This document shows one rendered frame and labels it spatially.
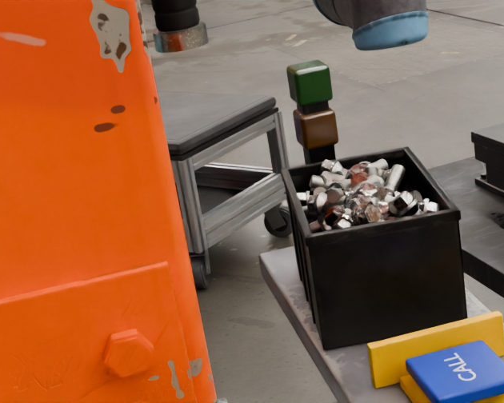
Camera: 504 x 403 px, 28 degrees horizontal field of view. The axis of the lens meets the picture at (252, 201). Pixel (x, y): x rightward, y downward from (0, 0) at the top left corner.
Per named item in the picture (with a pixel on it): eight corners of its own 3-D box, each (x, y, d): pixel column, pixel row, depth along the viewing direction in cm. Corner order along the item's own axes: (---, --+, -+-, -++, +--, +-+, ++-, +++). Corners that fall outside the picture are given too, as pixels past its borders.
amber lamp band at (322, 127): (296, 142, 113) (290, 109, 112) (330, 135, 114) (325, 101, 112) (306, 152, 109) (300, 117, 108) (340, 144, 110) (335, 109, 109)
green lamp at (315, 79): (290, 100, 111) (284, 65, 110) (324, 93, 112) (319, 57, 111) (299, 108, 108) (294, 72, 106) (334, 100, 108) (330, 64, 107)
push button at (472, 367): (406, 381, 84) (403, 357, 83) (484, 361, 85) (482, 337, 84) (439, 424, 77) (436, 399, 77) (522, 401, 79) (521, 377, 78)
